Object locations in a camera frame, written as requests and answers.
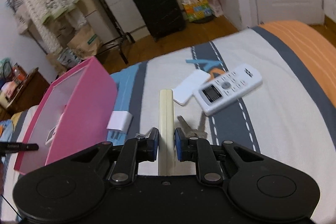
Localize small printed bag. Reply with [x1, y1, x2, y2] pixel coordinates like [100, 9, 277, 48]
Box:
[57, 47, 81, 67]

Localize cream remote control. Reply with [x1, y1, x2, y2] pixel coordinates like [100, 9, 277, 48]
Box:
[158, 89, 175, 176]

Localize tissue box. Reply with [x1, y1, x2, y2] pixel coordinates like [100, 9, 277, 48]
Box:
[0, 81, 18, 99]

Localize black suitcase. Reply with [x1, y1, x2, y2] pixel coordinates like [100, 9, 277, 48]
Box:
[132, 0, 186, 42]

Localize pink cardboard box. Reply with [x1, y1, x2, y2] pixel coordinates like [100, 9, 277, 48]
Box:
[13, 56, 118, 175]

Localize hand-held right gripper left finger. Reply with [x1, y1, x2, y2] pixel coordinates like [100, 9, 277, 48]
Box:
[70, 127, 160, 186]

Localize large white charger plug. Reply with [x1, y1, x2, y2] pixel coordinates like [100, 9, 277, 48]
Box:
[107, 111, 132, 139]

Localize metal keys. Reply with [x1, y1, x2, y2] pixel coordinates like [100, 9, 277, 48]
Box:
[177, 115, 208, 140]

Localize yellowed remote control with display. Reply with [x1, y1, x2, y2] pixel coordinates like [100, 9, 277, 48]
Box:
[45, 127, 58, 146]

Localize narrow brown paper bag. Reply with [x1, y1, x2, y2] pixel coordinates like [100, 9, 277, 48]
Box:
[46, 52, 67, 74]

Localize colourful gift bag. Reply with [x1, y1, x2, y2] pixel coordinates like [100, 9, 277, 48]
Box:
[182, 0, 213, 23]

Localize white knitted cardigan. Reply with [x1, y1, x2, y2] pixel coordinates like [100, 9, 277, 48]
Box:
[15, 0, 81, 55]

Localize black clothes rack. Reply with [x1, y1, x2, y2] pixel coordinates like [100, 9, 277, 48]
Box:
[6, 0, 136, 65]

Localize green mesh bag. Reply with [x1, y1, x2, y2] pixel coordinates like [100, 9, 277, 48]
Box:
[0, 57, 13, 81]

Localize large brown paper bag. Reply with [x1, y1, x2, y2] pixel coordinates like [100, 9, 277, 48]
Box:
[67, 26, 103, 60]

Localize white remote control with display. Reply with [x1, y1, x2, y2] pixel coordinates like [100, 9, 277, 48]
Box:
[192, 63, 263, 117]

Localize red packet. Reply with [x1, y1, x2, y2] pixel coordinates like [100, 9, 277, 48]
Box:
[13, 63, 28, 86]

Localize white power bank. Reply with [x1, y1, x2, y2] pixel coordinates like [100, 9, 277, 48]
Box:
[173, 69, 211, 106]

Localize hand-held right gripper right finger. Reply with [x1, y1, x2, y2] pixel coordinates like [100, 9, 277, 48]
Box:
[175, 127, 264, 185]

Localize wooden nightstand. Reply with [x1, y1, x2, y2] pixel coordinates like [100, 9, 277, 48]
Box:
[0, 68, 51, 120]

